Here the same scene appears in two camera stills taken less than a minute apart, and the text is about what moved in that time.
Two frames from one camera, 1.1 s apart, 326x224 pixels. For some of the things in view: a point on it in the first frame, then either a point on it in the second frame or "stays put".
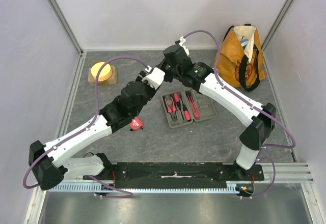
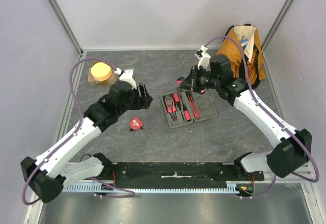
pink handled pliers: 173,110 stays put
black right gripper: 169,74 -> 192,77
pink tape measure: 136,123 stays put
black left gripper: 141,75 -> 144,101
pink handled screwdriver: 187,114 stays put
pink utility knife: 193,105 stays put
